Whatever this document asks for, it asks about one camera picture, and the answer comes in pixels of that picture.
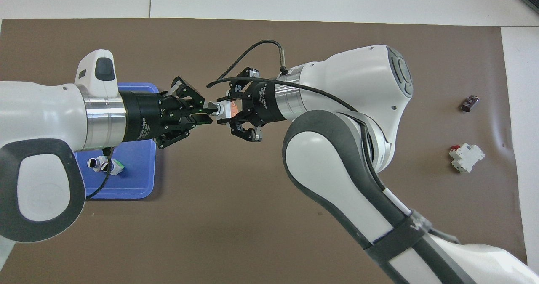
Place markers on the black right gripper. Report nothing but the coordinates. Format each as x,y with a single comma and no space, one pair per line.
267,103

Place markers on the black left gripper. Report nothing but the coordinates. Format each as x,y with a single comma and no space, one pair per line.
143,115

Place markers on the selector switch with orange block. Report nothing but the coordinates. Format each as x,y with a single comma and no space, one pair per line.
226,110

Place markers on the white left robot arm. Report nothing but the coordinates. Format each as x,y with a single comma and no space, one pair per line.
38,115

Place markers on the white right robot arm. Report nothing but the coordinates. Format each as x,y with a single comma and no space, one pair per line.
345,162

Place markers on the blue plastic tray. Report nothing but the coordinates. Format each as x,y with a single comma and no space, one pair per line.
134,179

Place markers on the brown table mat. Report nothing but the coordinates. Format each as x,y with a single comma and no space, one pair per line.
236,216

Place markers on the white circuit breaker red lever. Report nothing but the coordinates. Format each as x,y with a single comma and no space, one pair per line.
466,157

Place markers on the selector switch with green base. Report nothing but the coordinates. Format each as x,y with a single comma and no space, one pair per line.
117,167

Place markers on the white selector switch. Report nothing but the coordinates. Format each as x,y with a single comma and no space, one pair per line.
93,163

